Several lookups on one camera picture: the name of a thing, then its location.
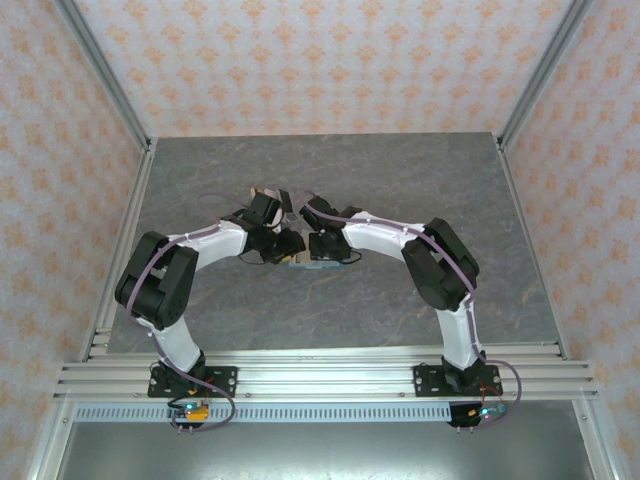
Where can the brown striped card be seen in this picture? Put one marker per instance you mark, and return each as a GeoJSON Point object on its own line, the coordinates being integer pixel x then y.
{"type": "Point", "coordinates": [257, 192]}

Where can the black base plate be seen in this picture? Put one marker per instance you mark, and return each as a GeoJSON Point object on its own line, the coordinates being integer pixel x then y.
{"type": "Point", "coordinates": [225, 382]}
{"type": "Point", "coordinates": [430, 382]}

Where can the white card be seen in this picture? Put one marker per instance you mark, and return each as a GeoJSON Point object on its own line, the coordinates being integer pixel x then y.
{"type": "Point", "coordinates": [272, 192]}

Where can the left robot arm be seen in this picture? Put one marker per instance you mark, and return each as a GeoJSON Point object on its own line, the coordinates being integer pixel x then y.
{"type": "Point", "coordinates": [210, 245]}

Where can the teal card holder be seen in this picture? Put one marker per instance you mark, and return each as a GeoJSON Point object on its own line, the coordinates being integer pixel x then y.
{"type": "Point", "coordinates": [320, 267]}

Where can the black card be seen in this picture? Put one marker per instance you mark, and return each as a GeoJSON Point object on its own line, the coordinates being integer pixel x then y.
{"type": "Point", "coordinates": [286, 201]}

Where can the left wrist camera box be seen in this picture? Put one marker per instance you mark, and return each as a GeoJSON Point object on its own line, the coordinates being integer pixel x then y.
{"type": "Point", "coordinates": [276, 218]}

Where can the small controller board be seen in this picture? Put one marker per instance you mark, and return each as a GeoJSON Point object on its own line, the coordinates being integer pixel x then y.
{"type": "Point", "coordinates": [195, 411]}
{"type": "Point", "coordinates": [482, 413]}

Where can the aluminium mounting rail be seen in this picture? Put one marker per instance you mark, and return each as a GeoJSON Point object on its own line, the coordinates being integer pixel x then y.
{"type": "Point", "coordinates": [325, 380]}

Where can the aluminium frame post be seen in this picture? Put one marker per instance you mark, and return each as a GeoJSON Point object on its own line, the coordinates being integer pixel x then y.
{"type": "Point", "coordinates": [542, 75]}
{"type": "Point", "coordinates": [107, 75]}

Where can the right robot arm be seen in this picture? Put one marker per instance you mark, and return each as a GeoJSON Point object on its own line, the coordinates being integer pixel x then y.
{"type": "Point", "coordinates": [380, 235]}

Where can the aluminium side rail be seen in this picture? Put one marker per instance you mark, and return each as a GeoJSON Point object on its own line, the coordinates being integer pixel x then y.
{"type": "Point", "coordinates": [131, 220]}
{"type": "Point", "coordinates": [520, 210]}

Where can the aluminium frame leg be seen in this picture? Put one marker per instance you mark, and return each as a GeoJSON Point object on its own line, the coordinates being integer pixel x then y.
{"type": "Point", "coordinates": [50, 450]}
{"type": "Point", "coordinates": [595, 450]}

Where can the grey metal sheet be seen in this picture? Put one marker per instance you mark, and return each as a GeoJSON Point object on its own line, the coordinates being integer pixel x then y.
{"type": "Point", "coordinates": [320, 450]}

